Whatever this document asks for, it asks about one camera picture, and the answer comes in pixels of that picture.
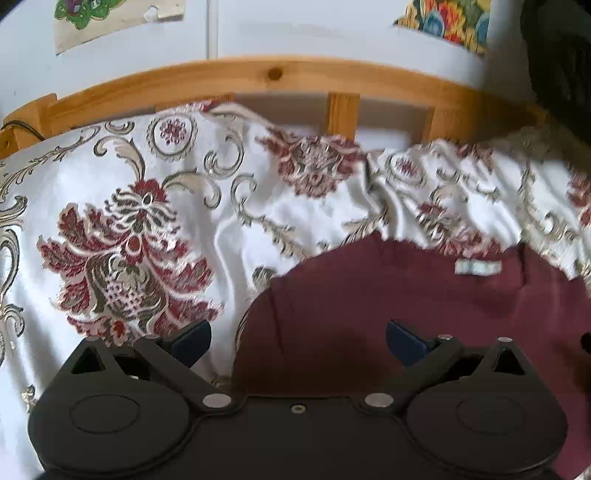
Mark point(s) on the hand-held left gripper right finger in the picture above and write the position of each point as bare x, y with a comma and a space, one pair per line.
407, 344

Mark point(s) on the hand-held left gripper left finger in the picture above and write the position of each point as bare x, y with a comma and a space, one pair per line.
191, 344

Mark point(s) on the maroon long-sleeved shirt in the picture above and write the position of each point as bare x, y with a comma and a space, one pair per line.
346, 304

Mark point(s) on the white floral satin bedspread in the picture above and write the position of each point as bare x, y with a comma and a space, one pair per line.
221, 221

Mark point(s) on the colourful landscape poster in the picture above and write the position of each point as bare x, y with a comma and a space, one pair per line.
448, 23

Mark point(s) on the blond cartoon figure poster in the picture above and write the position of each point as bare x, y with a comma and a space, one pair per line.
111, 23

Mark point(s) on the black puffer jacket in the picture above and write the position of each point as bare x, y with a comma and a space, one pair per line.
561, 50

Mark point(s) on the wooden bed frame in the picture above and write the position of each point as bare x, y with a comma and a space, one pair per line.
277, 76

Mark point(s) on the white wall pipe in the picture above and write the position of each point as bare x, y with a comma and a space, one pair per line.
213, 27

